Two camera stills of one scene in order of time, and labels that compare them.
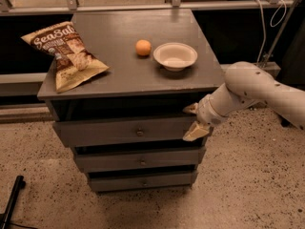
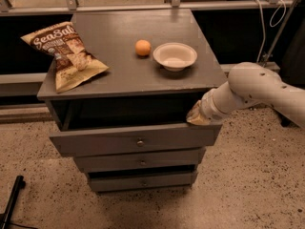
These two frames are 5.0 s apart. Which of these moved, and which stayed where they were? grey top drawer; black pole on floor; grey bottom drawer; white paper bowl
Moved: grey top drawer
Stayed: black pole on floor; white paper bowl; grey bottom drawer
